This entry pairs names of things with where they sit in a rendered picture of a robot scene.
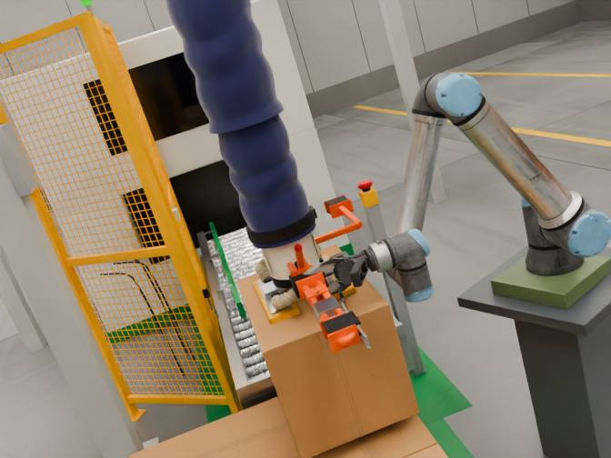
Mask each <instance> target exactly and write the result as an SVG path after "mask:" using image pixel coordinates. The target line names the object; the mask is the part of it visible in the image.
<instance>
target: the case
mask: <svg viewBox="0 0 611 458"><path fill-rule="evenodd" d="M256 280H259V277H258V275H257V274H252V275H250V276H247V277H245V278H242V279H240V280H237V281H236V283H237V285H238V288H239V291H240V294H241V295H242V298H243V301H244V304H245V308H246V310H247V313H248V316H249V318H250V321H251V324H252V326H253V328H254V331H255V336H256V339H257V341H258V343H259V346H260V349H261V351H262V354H263V356H264V359H265V363H266V366H267V369H268V371H269V373H270V376H271V379H272V381H273V384H274V387H275V390H276V393H277V396H278V399H279V401H280V403H281V406H282V409H283V411H284V414H285V418H286V420H287V423H288V426H289V429H290V431H291V434H292V436H293V438H294V441H295V446H296V448H297V450H298V453H299V456H300V458H310V457H313V456H315V455H318V454H320V453H323V452H325V451H328V450H330V449H333V448H335V447H337V446H339V445H341V444H344V443H348V442H350V441H353V440H354V439H357V438H359V437H361V436H364V435H366V434H369V433H372V432H374V431H377V430H379V429H381V428H384V427H386V426H388V425H390V424H393V423H397V422H399V421H401V420H404V419H405V418H408V417H410V416H413V415H415V414H418V413H419V409H418V405H417V402H416V397H415V393H414V390H413V386H412V384H411V380H410V376H409V373H408V370H407V367H406V361H405V357H404V355H403V351H402V347H401V344H400V341H399V338H398V334H397V331H396V325H395V322H394V318H393V315H392V312H391V309H390V305H389V303H388V302H387V301H386V300H385V299H384V298H383V296H382V295H381V294H380V293H379V292H378V291H377V290H376V289H375V287H374V286H373V285H371V284H370V283H369V282H368V280H367V279H366V278H365V280H364V281H363V284H362V286H360V287H356V292H355V293H352V294H349V295H347V296H344V298H345V307H346V309H347V311H348V312H351V311H353V313H354V314H355V315H356V317H357V318H358V320H359V321H360V322H361V324H360V325H359V326H360V327H361V329H362V330H363V331H364V333H365V334H366V335H367V337H368V342H369V344H370V347H371V350H370V351H368V350H367V348H366V346H365V345H364V344H363V342H362V341H361V343H357V344H355V345H352V346H350V347H347V348H345V349H343V350H340V351H338V352H335V353H333V352H332V349H331V346H330V343H329V342H328V340H327V339H325V338H324V336H323V333H322V330H321V327H320V324H319V321H318V320H317V318H316V315H315V310H314V308H313V306H312V307H311V306H310V304H309V302H308V301H307V300H306V299H303V300H301V299H299V300H298V301H297V300H296V302H295V303H296V305H297V307H298V308H299V311H300V314H297V315H294V316H292V317H289V318H286V319H285V320H282V321H280V322H277V323H274V324H270V323H269V321H268V318H267V316H266V314H265V310H264V308H263V306H262V305H261V302H260V300H259V298H258V296H257V293H256V291H255V288H254V286H253V281H256Z"/></svg>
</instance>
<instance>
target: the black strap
mask: <svg viewBox="0 0 611 458"><path fill-rule="evenodd" d="M308 207H309V211H308V213H307V214H306V215H305V216H304V217H303V218H302V219H300V220H298V221H297V222H295V223H293V224H290V225H289V226H286V227H283V228H280V229H277V230H274V231H271V232H263V233H256V232H254V231H252V230H251V229H250V227H249V226H248V225H247V227H246V232H247V235H248V238H249V241H250V242H252V243H254V244H274V243H279V242H282V241H285V240H288V239H290V238H293V237H295V236H297V235H300V234H301V233H303V232H305V231H306V230H308V229H309V228H310V227H311V226H312V225H313V224H314V222H315V220H316V218H317V214H316V210H315V208H314V207H313V206H312V205H310V206H308Z"/></svg>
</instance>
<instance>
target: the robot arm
mask: <svg viewBox="0 0 611 458"><path fill-rule="evenodd" d="M411 115H412V116H413V117H414V118H415V125H414V130H413V135H412V140H411V145H410V150H409V156H408V160H407V166H406V175H405V180H404V185H403V190H402V194H401V200H400V205H399V210H398V215H397V220H396V229H395V234H394V236H391V237H388V238H386V239H384V240H381V241H380V240H377V241H376V243H373V244H369V245H368V248H367V249H365V250H362V251H360V252H361V253H360V254H355V255H352V256H350V255H349V254H348V253H347V252H346V251H344V252H342V253H339V254H334V255H332V256H329V258H330V259H328V260H327V261H325V262H324V263H319V262H317V263H313V266H312V267H310V268H308V269H307V270H306V271H305V272H304V273H303V275H312V274H318V273H321V272H325V273H331V272H332V271H333V272H334V275H335V277H336V279H337V280H338V281H337V280H335V281H331V282H330V283H329V284H328V285H329V287H327V288H328V290H329V291H328V292H329V293H330V294H338V293H339V291H338V287H340V286H341V288H342V292H343V291H344V290H345V289H346V288H347V287H348V286H350V285H351V283H353V286H354V287H360V286H362V284H363V281H364V280H365V278H366V274H367V271H368V268H369V269H370V271H371V272H374V271H377V272H378V273H382V272H384V271H386V272H387V274H388V275H389V276H390V277H391V278H392V279H393V280H394V281H395V282H396V283H397V284H398V285H399V286H400V287H401V288H402V289H403V291H404V297H405V299H406V300H407V301H408V302H409V303H418V302H423V301H424V300H427V299H428V298H430V297H431V296H432V295H433V293H434V290H433V287H434V286H433V285H432V282H431V278H430V274H429V271H428V267H427V263H426V256H429V254H430V251H429V246H428V243H427V241H426V239H425V237H424V236H423V234H422V230H423V225H424V220H425V216H426V207H427V202H428V197H429V193H430V188H431V183H432V178H433V173H434V169H435V164H436V155H437V150H438V146H439V141H440V136H441V132H442V126H443V124H444V123H445V122H446V121H448V120H449V121H450V122H451V123H452V124H453V125H454V126H455V127H457V128H458V129H459V130H460V131H461V132H462V133H463V134H464V135H465V136H466V138H467V139H468V140H469V141H470V142H471V143H472V144H473V145H474V146H475V147H476V148H477V149H478V150H479V152H480V153H481V154H482V155H483V156H484V157H485V158H486V159H487V160H488V161H489V162H490V163H491V164H492V166H493V167H494V168H495V169H496V170H497V171H498V172H499V173H500V174H501V175H502V176H504V178H505V179H506V180H507V181H508V182H509V183H510V184H511V185H512V186H513V187H514V188H515V189H516V190H517V191H518V193H519V194H520V195H521V196H522V198H521V204H522V206H521V208H522V211H523V216H524V222H525V227H526V237H527V241H528V250H527V255H526V269H527V271H528V272H530V273H532V274H537V275H560V274H567V273H570V272H573V271H575V270H576V269H578V268H579V267H580V266H582V264H583V263H584V257H592V256H594V255H597V254H599V253H600V252H602V251H603V250H604V249H605V248H606V246H607V244H608V243H609V239H610V238H611V221H610V219H609V218H608V217H607V216H606V215H605V214H603V213H602V212H600V211H597V210H595V209H593V208H592V207H591V206H590V205H589V204H588V203H587V202H586V200H585V199H584V198H583V197H582V196H581V195H580V194H579V193H578V192H575V191H567V190H566V189H565V187H564V186H563V185H561V184H560V183H559V181H558V180H557V179H556V178H555V177H554V176H553V175H552V173H551V172H550V171H549V170H548V169H547V168H546V167H545V166H544V164H543V163H542V162H541V161H540V160H539V159H538V158H537V157H536V155H535V154H534V153H533V152H532V151H531V150H530V149H529V148H528V146H527V145H526V144H525V143H524V142H523V141H522V140H521V138H520V137H519V136H518V135H517V134H516V133H515V132H514V131H513V129H512V128H511V127H510V126H509V125H508V124H507V123H506V121H505V120H504V119H503V118H502V117H501V116H500V115H499V114H498V113H497V111H496V110H495V109H494V108H493V107H492V106H491V105H490V103H488V102H487V100H486V98H485V97H484V96H483V95H482V90H481V87H480V85H479V83H478V82H477V81H476V79H474V78H473V77H471V76H470V75H466V74H463V73H448V72H438V73H435V74H433V75H430V76H429V77H428V78H427V79H426V80H425V81H424V82H423V83H422V85H421V87H420V88H419V90H418V92H417V94H416V98H415V101H414V103H413V108H412V113H411ZM339 281H341V282H339Z"/></svg>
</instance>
